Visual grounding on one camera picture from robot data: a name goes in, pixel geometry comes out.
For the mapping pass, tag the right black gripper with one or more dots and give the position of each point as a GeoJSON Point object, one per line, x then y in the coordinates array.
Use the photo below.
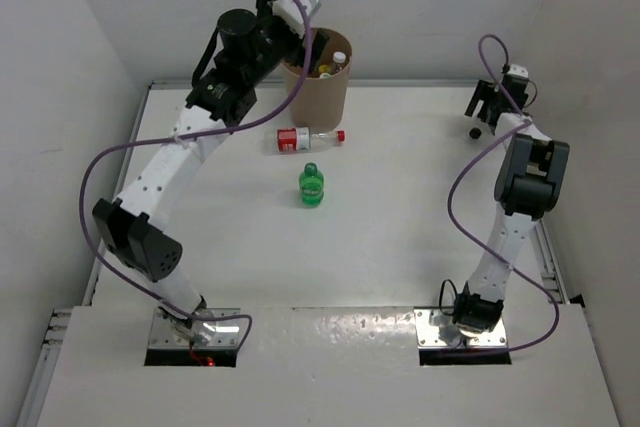
{"type": "Point", "coordinates": [484, 91]}

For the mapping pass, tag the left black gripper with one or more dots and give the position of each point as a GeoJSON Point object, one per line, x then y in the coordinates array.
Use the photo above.
{"type": "Point", "coordinates": [263, 17]}

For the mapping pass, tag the blue label clear bottle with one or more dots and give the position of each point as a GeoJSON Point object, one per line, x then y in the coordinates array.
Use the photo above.
{"type": "Point", "coordinates": [339, 60]}

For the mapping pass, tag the clear bottle yellow cap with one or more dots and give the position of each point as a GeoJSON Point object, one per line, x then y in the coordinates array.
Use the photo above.
{"type": "Point", "coordinates": [325, 71]}

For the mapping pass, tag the red label clear bottle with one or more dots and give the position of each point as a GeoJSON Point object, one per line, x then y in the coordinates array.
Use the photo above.
{"type": "Point", "coordinates": [302, 139]}

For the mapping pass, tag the black label clear bottle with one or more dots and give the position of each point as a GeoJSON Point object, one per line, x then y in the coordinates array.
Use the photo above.
{"type": "Point", "coordinates": [475, 133]}

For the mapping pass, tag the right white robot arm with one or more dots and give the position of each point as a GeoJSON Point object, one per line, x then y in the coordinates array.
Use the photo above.
{"type": "Point", "coordinates": [527, 187]}

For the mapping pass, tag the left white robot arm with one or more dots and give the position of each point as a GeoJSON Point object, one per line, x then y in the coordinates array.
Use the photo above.
{"type": "Point", "coordinates": [132, 224]}

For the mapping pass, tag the brown plastic bin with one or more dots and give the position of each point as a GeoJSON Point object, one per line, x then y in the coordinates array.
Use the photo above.
{"type": "Point", "coordinates": [319, 104]}

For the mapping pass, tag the green plastic bottle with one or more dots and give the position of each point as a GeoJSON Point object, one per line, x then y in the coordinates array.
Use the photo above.
{"type": "Point", "coordinates": [311, 185]}

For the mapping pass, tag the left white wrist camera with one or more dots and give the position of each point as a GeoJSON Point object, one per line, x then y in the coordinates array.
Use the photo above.
{"type": "Point", "coordinates": [293, 13]}

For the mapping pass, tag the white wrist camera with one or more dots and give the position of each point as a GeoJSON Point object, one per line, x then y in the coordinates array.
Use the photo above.
{"type": "Point", "coordinates": [293, 13]}
{"type": "Point", "coordinates": [515, 72]}

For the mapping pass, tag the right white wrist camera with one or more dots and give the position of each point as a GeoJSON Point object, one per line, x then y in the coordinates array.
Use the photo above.
{"type": "Point", "coordinates": [515, 72]}

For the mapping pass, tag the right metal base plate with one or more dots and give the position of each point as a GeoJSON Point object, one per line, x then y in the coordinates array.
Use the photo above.
{"type": "Point", "coordinates": [436, 331]}

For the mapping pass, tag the metal base plate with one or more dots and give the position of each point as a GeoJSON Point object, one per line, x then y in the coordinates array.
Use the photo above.
{"type": "Point", "coordinates": [436, 331]}
{"type": "Point", "coordinates": [165, 334]}

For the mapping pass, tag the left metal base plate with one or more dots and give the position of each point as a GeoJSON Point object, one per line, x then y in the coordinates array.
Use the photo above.
{"type": "Point", "coordinates": [165, 334]}

